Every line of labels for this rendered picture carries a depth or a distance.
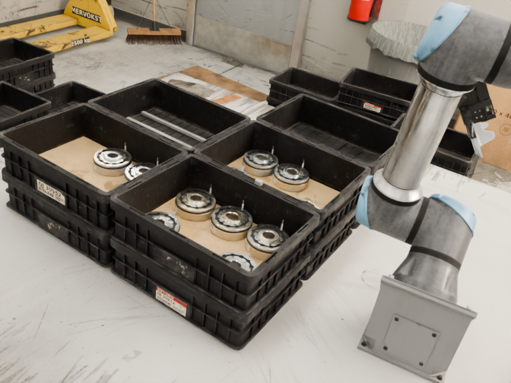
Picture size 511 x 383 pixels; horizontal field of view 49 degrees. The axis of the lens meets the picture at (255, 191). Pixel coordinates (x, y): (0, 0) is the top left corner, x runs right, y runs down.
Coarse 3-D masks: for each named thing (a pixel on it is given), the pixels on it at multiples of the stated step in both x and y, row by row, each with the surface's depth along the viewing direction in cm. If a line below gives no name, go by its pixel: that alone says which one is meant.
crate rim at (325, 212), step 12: (252, 120) 169; (228, 132) 160; (312, 144) 161; (204, 156) 147; (336, 156) 157; (228, 168) 143; (252, 180) 140; (360, 180) 148; (276, 192) 137; (348, 192) 142; (336, 204) 138; (324, 216) 133
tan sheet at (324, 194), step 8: (240, 160) 167; (240, 168) 164; (256, 176) 161; (264, 176) 162; (272, 184) 159; (312, 184) 162; (320, 184) 162; (288, 192) 156; (296, 192) 157; (304, 192) 157; (312, 192) 158; (320, 192) 159; (328, 192) 159; (336, 192) 160; (312, 200) 155; (320, 200) 155; (328, 200) 156; (320, 208) 152
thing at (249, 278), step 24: (168, 168) 139; (216, 168) 143; (120, 192) 128; (264, 192) 137; (144, 216) 122; (168, 240) 119; (192, 240) 117; (288, 240) 122; (216, 264) 114; (264, 264) 114
